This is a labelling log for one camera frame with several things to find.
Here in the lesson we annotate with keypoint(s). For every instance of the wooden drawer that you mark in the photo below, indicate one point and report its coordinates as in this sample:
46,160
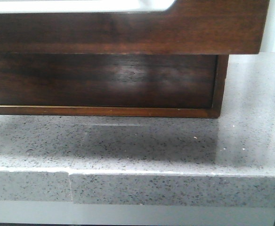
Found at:
99,80
213,27

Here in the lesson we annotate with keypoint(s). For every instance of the dark wooden drawer cabinet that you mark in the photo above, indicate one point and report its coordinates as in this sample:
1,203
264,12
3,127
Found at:
218,94

